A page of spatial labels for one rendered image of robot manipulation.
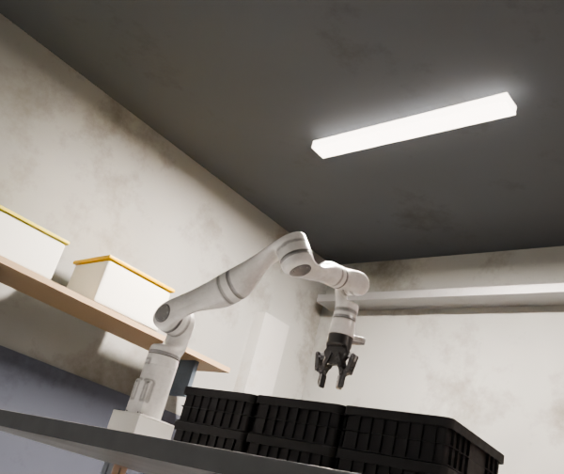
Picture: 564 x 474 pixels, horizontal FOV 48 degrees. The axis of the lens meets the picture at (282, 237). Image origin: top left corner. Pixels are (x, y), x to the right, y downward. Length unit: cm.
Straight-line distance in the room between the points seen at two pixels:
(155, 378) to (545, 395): 303
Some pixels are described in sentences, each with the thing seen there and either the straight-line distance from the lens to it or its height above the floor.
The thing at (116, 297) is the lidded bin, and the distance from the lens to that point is 353.
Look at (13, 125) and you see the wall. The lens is 392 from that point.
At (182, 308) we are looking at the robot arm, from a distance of 182.
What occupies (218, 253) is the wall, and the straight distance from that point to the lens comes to 467.
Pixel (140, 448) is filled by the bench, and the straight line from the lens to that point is 133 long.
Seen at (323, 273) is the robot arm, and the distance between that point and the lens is 176.
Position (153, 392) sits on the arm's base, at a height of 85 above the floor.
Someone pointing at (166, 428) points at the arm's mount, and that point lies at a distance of 182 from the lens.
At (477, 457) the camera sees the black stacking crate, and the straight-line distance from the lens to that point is 179.
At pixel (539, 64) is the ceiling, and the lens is 326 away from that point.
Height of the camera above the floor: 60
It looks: 24 degrees up
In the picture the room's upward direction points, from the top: 15 degrees clockwise
